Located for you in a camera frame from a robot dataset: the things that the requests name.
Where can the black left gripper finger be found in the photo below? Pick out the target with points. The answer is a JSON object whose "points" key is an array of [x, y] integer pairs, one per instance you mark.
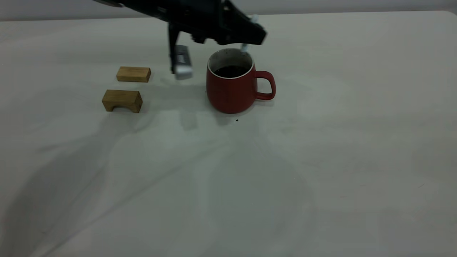
{"points": [[239, 34], [237, 12]]}

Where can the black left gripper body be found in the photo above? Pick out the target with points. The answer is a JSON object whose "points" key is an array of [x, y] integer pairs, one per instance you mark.
{"points": [[196, 18]]}

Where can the red ceramic mug with coffee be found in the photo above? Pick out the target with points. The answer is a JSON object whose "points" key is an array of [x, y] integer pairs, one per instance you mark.
{"points": [[232, 92]]}

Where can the flat rectangular wooden block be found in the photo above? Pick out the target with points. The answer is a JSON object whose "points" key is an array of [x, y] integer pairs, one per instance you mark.
{"points": [[134, 74]]}

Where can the arched wooden block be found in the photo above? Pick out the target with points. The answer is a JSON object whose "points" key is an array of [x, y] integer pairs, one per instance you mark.
{"points": [[123, 97]]}

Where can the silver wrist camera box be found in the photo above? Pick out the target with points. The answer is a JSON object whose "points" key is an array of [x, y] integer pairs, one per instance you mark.
{"points": [[182, 62]]}

